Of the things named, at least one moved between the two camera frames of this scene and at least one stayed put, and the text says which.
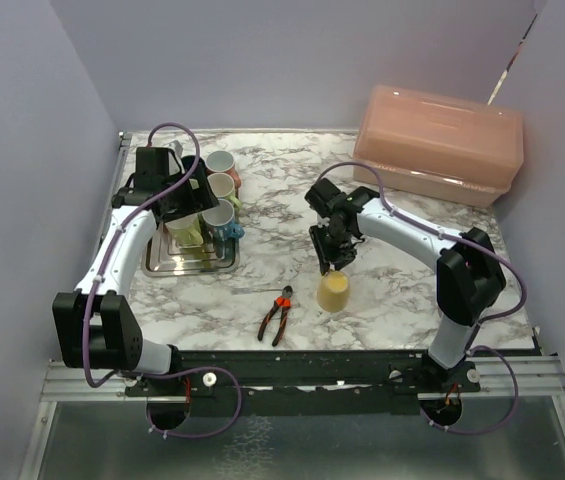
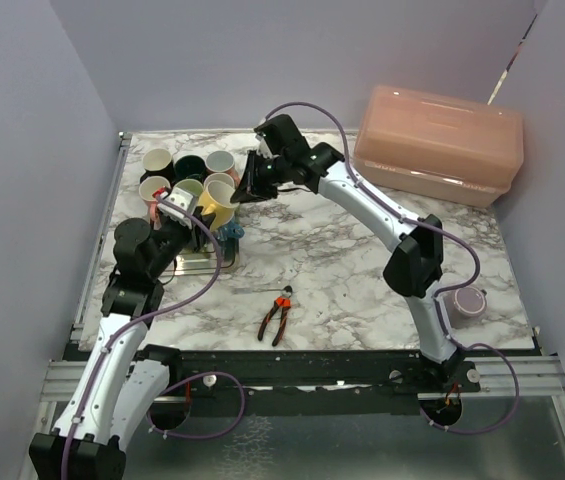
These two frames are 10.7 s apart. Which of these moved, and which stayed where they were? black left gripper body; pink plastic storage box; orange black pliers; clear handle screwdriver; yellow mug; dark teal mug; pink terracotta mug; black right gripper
Moved: yellow mug; black left gripper body; black right gripper
Stayed: pink plastic storage box; pink terracotta mug; dark teal mug; clear handle screwdriver; orange black pliers
